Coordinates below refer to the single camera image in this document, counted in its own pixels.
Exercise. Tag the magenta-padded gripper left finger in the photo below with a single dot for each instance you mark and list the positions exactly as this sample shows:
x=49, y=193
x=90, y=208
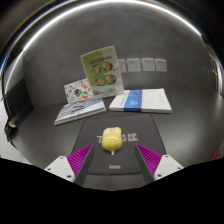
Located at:
x=58, y=167

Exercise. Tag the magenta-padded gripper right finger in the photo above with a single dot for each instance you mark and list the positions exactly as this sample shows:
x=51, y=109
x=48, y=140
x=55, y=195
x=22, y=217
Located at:
x=166, y=166

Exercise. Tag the yellow computer mouse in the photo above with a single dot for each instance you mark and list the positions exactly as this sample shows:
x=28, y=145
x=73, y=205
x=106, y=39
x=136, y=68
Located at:
x=111, y=140

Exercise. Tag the dark grey mouse pad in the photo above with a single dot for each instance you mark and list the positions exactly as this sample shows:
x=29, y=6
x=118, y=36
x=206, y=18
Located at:
x=90, y=133

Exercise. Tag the grey striped cover book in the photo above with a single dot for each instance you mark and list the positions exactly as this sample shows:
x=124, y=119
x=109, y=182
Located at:
x=80, y=111

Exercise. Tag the white and blue book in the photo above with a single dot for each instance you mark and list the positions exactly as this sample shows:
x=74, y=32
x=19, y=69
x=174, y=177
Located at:
x=150, y=100

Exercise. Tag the black monitor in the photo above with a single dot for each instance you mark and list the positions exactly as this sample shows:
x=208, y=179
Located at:
x=20, y=103

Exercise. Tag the white sticker sheet card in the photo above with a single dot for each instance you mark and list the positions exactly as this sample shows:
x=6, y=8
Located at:
x=78, y=91

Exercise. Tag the green menu sign stand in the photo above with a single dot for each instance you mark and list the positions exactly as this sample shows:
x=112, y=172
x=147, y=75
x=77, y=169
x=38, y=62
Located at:
x=101, y=71

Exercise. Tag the white wall socket plates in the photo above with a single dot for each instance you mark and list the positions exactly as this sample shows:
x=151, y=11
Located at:
x=148, y=64

